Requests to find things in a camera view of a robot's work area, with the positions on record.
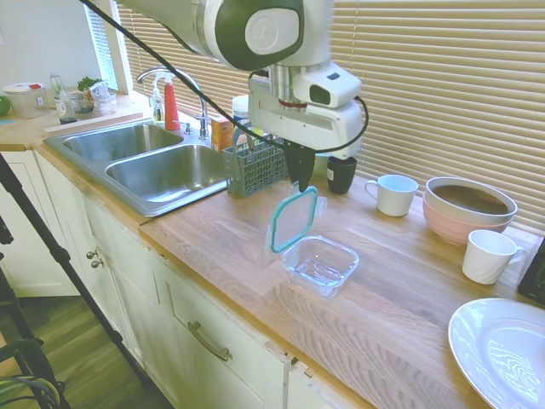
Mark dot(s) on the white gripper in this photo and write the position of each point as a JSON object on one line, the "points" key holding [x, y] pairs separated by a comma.
{"points": [[306, 128]]}

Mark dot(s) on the clear lid with teal seal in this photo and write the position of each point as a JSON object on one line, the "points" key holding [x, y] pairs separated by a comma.
{"points": [[289, 221]]}

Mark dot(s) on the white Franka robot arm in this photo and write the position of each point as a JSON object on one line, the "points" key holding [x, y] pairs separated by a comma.
{"points": [[191, 25]]}

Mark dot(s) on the square glass food container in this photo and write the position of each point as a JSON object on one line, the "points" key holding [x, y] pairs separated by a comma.
{"points": [[323, 272]]}

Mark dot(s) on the clear plastic food package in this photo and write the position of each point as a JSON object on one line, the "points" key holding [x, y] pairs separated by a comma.
{"points": [[104, 100]]}

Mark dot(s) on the plastic tub with white lid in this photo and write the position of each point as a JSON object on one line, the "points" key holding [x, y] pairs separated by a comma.
{"points": [[23, 104]]}

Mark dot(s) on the mint green bowl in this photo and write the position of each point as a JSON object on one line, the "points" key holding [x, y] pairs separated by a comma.
{"points": [[320, 166]]}

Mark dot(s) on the black cup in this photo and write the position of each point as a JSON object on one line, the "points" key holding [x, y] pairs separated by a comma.
{"points": [[340, 176]]}

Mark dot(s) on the grey plastic cutlery basket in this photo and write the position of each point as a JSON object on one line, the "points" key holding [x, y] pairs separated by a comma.
{"points": [[251, 170]]}

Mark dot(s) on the white wipes canister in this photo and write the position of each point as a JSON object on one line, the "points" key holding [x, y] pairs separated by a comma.
{"points": [[240, 111]]}

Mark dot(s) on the orange cardboard box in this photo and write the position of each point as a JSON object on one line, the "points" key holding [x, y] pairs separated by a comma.
{"points": [[221, 134]]}

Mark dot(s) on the white smooth mug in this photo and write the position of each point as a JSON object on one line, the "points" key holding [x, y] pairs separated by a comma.
{"points": [[396, 198]]}

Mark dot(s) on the chrome arched faucet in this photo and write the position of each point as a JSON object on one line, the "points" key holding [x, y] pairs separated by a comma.
{"points": [[204, 128]]}

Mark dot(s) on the beige window blind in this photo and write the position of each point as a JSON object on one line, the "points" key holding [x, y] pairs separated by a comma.
{"points": [[238, 81], [447, 85]]}

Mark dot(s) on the metal sink soap pump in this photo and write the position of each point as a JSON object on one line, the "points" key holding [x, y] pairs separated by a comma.
{"points": [[187, 128]]}

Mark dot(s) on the stainless steel double sink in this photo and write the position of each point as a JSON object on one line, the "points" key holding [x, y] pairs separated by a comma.
{"points": [[170, 174]]}

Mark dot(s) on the red spray bottle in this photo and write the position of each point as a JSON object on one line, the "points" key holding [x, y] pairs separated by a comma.
{"points": [[172, 111]]}

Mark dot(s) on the grey bowl with dark inside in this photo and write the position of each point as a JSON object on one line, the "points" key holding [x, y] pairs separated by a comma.
{"points": [[447, 209]]}

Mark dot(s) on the clear soap dispenser bottle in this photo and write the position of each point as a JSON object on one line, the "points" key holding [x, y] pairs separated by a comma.
{"points": [[156, 111]]}

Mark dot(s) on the pink bowl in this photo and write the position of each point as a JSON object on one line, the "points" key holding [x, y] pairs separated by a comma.
{"points": [[447, 230]]}

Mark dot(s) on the white kitchen cabinet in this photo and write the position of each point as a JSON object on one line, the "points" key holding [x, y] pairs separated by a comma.
{"points": [[149, 307]]}

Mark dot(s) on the white ribbed mug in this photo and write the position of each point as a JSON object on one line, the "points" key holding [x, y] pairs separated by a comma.
{"points": [[485, 260]]}

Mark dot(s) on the wooden cutting board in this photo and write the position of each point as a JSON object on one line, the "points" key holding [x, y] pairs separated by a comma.
{"points": [[93, 121]]}

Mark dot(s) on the round metal cabinet knob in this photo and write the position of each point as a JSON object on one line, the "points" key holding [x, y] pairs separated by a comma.
{"points": [[91, 255], [97, 263]]}

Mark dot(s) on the narrow white window blind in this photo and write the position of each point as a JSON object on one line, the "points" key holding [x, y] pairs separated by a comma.
{"points": [[102, 55]]}

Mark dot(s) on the green leafy herbs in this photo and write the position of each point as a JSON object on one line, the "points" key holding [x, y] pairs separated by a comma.
{"points": [[87, 83]]}

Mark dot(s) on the clear glass bottle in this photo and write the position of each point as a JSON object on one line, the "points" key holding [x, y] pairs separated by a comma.
{"points": [[55, 87]]}

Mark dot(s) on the black appliance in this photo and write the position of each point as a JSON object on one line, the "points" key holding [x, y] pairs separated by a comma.
{"points": [[534, 277]]}

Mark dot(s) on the black tripod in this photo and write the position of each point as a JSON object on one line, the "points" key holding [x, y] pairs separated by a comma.
{"points": [[55, 251]]}

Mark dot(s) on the large white plate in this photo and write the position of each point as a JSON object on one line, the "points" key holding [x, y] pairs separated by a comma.
{"points": [[502, 353]]}

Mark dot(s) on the teal flat mat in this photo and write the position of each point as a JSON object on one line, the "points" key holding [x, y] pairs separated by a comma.
{"points": [[7, 122]]}

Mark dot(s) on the green round fruit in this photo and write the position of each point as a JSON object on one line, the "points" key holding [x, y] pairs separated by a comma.
{"points": [[3, 105]]}

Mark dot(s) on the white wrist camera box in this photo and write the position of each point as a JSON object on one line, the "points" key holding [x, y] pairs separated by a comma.
{"points": [[328, 89]]}

